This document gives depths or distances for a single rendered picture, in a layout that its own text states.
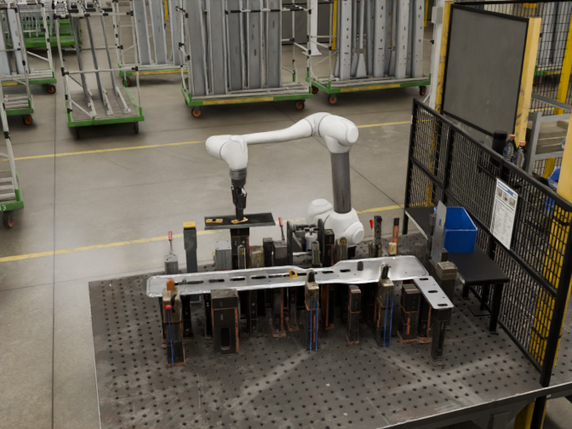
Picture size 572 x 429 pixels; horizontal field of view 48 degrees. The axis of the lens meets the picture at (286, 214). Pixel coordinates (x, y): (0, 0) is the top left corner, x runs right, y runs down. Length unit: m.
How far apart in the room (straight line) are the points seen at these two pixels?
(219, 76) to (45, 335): 5.97
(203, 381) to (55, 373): 1.61
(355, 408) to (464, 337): 0.79
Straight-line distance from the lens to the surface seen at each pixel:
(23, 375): 4.46
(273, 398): 2.88
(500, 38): 5.34
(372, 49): 11.28
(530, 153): 5.37
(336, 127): 3.39
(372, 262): 3.31
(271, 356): 3.12
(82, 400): 4.14
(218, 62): 9.85
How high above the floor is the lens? 2.54
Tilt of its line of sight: 24 degrees down
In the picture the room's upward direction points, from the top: straight up
